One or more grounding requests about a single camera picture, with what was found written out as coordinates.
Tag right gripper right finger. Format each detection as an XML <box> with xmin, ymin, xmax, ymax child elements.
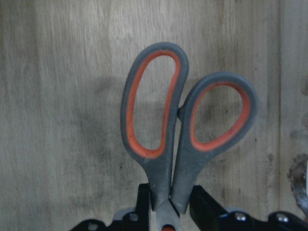
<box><xmin>190</xmin><ymin>185</ymin><xmax>308</xmax><ymax>231</ymax></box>

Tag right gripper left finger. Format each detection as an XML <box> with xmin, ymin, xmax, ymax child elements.
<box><xmin>71</xmin><ymin>184</ymin><xmax>151</xmax><ymax>231</ymax></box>

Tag orange grey scissors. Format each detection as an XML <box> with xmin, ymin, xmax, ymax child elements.
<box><xmin>120</xmin><ymin>42</ymin><xmax>258</xmax><ymax>231</ymax></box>

